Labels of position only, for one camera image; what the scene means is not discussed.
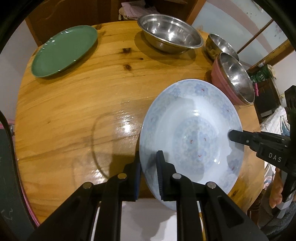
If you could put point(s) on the green chalkboard pink frame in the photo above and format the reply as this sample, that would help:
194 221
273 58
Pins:
16 219

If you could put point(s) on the large steel bowl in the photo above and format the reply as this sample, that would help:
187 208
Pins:
169 34

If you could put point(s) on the blue floral shallow bowl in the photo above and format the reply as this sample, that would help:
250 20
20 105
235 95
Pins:
189 122

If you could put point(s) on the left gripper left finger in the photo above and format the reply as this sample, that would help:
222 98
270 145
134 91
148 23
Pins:
93 211

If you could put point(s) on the green plate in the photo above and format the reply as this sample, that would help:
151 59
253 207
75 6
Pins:
63 50

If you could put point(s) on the pink steel-lined bowl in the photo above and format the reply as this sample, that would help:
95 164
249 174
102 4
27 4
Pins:
232 79

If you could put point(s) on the wooden door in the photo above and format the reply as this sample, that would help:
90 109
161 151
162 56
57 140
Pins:
51 17

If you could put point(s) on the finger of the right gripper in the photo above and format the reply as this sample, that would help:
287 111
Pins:
250 139

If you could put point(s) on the white quilted bedding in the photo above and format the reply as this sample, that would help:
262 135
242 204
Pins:
277 123

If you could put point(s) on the person's right hand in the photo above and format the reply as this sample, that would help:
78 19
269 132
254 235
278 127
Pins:
276 191

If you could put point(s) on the small steel bowl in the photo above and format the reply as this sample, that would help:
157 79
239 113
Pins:
215 45

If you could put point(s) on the large white plate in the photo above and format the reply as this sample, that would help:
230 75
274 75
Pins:
147 219

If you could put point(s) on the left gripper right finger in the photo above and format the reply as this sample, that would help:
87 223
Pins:
204 211

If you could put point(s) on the folded pink cloth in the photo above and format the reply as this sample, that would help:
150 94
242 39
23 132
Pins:
133 10

